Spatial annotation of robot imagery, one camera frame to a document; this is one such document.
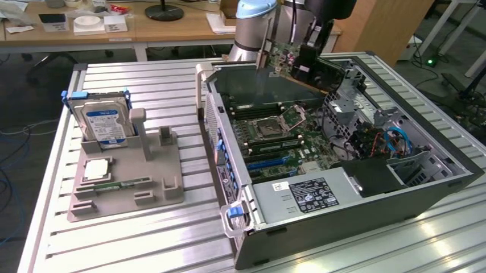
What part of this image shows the black round lamp base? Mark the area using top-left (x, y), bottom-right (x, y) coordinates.
top-left (145, 0), bottom-right (186, 22)

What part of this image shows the grey disk bay tray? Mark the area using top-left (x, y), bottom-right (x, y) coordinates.
top-left (386, 150), bottom-right (453, 188)

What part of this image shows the black open PC case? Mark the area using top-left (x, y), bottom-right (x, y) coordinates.
top-left (195, 55), bottom-right (486, 271)

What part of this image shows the black RAM slot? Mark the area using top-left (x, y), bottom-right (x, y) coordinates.
top-left (227, 102), bottom-right (281, 112)
top-left (230, 109), bottom-right (285, 119)

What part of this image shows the white box with black top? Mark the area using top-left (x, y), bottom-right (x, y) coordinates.
top-left (39, 13), bottom-right (70, 32)

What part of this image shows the CPU socket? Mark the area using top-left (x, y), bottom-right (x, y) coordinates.
top-left (255, 116), bottom-right (291, 140)

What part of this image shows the grey power supply unit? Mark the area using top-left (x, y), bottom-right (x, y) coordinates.
top-left (253, 167), bottom-right (367, 225)

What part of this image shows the blue wire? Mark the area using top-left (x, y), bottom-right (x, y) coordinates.
top-left (384, 127), bottom-right (416, 158)

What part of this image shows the stack of white papers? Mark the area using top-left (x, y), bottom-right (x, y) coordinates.
top-left (206, 13), bottom-right (237, 35)

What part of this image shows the dark RAM stick with label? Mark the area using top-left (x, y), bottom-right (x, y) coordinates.
top-left (249, 138), bottom-right (302, 156)

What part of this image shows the metal disk bay cage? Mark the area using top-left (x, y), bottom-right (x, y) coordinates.
top-left (322, 68), bottom-right (385, 137)

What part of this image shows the white square dish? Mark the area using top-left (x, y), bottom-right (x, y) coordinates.
top-left (74, 15), bottom-right (107, 36)

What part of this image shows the metal socket cover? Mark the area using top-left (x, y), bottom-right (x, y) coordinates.
top-left (279, 102), bottom-right (309, 132)

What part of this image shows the plain white box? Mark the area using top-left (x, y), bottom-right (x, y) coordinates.
top-left (103, 15), bottom-right (127, 34)

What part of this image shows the wooden cabinet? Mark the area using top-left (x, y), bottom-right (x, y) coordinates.
top-left (314, 0), bottom-right (436, 65)

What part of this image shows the white desk frame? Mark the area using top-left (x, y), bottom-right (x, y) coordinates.
top-left (416, 0), bottom-right (486, 79)

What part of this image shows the green graphics card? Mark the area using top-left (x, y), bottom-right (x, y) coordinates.
top-left (255, 16), bottom-right (347, 93)

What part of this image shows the green RAM stick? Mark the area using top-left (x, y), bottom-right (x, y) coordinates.
top-left (92, 177), bottom-right (149, 192)

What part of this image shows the silver CPU chip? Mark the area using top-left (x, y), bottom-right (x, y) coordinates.
top-left (83, 160), bottom-right (111, 180)

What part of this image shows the black stand base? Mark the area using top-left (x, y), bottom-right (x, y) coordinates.
top-left (440, 72), bottom-right (486, 126)

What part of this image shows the blue expansion slot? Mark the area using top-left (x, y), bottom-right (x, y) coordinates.
top-left (246, 157), bottom-right (290, 171)

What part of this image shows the hard disk in blue caddy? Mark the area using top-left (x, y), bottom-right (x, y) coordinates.
top-left (60, 90), bottom-right (134, 149)

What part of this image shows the grey parts rack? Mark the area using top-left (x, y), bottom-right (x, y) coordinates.
top-left (67, 107), bottom-right (187, 223)

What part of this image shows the wooden desk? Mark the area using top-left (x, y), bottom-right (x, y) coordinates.
top-left (0, 0), bottom-right (343, 55)

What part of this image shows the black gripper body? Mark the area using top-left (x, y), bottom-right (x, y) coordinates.
top-left (305, 0), bottom-right (358, 21)

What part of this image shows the black chair base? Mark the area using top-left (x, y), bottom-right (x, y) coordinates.
top-left (22, 52), bottom-right (76, 83)

